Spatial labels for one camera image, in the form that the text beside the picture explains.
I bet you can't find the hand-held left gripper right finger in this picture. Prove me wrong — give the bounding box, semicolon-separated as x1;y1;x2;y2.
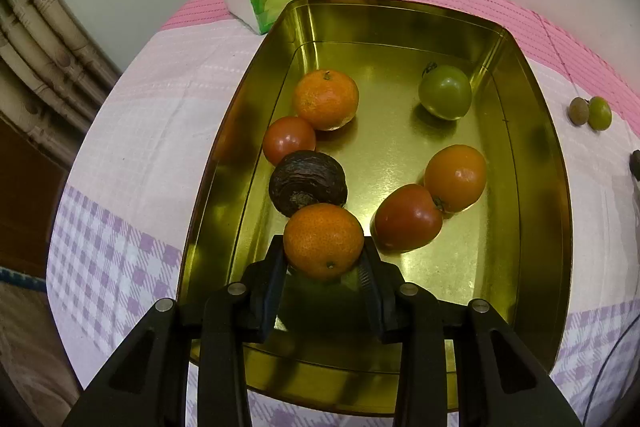
359;243;584;427

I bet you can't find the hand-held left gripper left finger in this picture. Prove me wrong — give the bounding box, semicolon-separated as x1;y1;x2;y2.
62;235;288;427

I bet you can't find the orange tangerine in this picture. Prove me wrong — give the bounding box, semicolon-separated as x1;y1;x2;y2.
283;203;365;282
292;69;360;132

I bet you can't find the large red tomato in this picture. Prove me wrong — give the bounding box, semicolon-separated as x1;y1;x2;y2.
374;183;444;253

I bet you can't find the dark wrinkled passion fruit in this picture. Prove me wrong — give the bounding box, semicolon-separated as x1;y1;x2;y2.
268;150;347;218

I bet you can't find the orange tomato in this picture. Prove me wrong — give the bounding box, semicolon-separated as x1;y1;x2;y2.
423;144;488;214

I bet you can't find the small red tomato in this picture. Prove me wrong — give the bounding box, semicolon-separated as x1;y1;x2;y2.
262;116;317;166

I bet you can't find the red and gold tin box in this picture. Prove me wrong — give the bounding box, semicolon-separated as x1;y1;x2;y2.
176;0;573;418

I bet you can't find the green tomato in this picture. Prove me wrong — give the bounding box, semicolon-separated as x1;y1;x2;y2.
418;63;473;122

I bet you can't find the pink and purple checked tablecloth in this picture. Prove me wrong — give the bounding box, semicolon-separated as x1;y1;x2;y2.
46;0;640;427

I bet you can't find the small brown round fruit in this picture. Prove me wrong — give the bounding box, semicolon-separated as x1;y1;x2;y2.
568;97;591;126

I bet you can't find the small green round fruit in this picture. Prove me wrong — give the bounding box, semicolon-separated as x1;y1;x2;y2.
586;96;613;132

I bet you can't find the bamboo furniture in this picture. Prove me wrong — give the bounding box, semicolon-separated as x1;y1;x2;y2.
0;0;123;168

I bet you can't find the thin black cable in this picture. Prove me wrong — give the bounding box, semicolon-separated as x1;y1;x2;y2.
582;317;640;418

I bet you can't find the blue rope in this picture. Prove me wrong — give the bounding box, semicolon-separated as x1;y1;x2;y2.
0;268;48;293

